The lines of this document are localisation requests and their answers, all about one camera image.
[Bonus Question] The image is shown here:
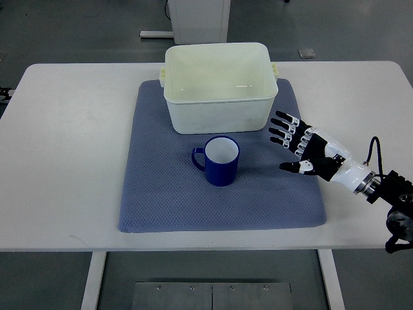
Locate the blue mug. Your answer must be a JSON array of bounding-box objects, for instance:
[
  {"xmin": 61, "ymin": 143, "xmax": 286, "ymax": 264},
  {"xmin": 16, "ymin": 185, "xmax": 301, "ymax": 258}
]
[{"xmin": 191, "ymin": 136, "xmax": 240, "ymax": 187}]

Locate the metal floor plate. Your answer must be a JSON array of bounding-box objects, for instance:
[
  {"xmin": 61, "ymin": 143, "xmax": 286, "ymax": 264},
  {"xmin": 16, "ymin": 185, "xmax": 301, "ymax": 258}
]
[{"xmin": 132, "ymin": 282, "xmax": 293, "ymax": 309}]

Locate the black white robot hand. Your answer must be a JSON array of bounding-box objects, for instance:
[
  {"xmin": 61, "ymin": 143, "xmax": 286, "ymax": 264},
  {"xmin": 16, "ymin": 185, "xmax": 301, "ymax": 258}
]
[{"xmin": 268, "ymin": 110, "xmax": 380, "ymax": 196}]

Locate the grey floor socket cover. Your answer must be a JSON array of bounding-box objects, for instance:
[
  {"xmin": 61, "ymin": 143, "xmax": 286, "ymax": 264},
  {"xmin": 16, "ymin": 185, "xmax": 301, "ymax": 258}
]
[{"xmin": 297, "ymin": 48, "xmax": 316, "ymax": 59}]

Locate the white table leg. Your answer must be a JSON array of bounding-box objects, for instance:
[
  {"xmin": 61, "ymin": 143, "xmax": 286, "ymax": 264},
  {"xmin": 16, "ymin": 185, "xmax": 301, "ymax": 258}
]
[
  {"xmin": 81, "ymin": 251, "xmax": 106, "ymax": 310},
  {"xmin": 317, "ymin": 249, "xmax": 345, "ymax": 310}
]

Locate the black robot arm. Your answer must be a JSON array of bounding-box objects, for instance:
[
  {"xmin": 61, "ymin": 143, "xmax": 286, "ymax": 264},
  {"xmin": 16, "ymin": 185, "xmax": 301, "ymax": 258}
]
[{"xmin": 365, "ymin": 136, "xmax": 412, "ymax": 254}]

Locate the black clamp at table edge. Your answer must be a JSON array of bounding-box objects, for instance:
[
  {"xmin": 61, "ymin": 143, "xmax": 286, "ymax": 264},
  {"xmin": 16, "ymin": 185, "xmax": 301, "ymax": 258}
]
[{"xmin": 0, "ymin": 87, "xmax": 15, "ymax": 102}]

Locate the right white table leg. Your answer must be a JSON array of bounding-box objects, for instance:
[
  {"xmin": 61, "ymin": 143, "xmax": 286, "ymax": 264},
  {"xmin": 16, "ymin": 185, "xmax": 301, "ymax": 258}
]
[{"xmin": 317, "ymin": 249, "xmax": 345, "ymax": 310}]

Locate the cream plastic box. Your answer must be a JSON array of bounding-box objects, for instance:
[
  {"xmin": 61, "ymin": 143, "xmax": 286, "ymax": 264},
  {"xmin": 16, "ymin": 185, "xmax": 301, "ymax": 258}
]
[{"xmin": 159, "ymin": 43, "xmax": 278, "ymax": 134}]

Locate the left white table leg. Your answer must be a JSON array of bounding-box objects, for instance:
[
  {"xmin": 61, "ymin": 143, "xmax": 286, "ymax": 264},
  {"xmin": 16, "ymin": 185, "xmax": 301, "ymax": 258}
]
[{"xmin": 81, "ymin": 251, "xmax": 106, "ymax": 310}]

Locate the white pedestal cabinet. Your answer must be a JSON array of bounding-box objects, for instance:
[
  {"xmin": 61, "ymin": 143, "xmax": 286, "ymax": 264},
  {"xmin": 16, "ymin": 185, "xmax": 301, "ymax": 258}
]
[{"xmin": 139, "ymin": 0, "xmax": 231, "ymax": 45}]

